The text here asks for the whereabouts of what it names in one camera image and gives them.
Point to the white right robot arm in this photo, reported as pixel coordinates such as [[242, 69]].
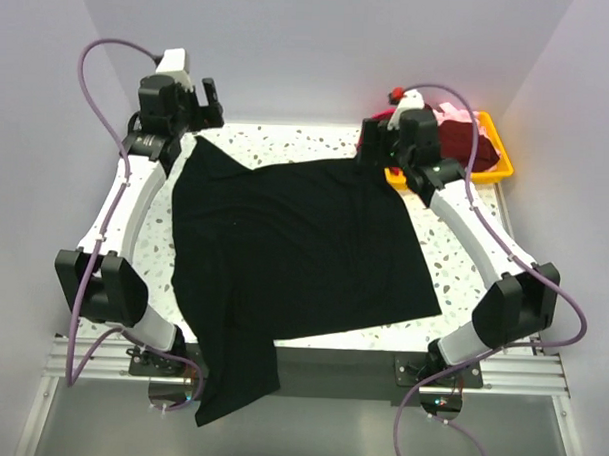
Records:
[[519, 299]]

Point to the maroon t shirt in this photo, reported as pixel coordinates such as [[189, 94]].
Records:
[[411, 138]]

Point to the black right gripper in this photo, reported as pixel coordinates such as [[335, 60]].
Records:
[[373, 133]]

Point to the yellow plastic tray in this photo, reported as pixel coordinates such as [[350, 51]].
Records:
[[487, 171]]

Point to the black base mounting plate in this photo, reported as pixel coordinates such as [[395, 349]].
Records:
[[327, 374]]

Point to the black t shirt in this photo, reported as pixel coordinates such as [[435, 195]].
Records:
[[286, 251]]

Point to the light pink t shirt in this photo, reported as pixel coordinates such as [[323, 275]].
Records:
[[458, 116]]

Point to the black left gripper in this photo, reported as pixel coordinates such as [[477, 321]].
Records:
[[211, 117]]

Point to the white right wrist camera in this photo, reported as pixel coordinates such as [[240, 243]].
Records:
[[404, 100]]

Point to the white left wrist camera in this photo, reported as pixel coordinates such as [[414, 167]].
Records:
[[174, 62]]

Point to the aluminium frame rail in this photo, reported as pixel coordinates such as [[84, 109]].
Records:
[[502, 374]]

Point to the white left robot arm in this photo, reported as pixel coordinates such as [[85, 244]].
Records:
[[97, 278]]

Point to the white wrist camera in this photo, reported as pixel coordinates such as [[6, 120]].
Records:
[[404, 100], [174, 62]]

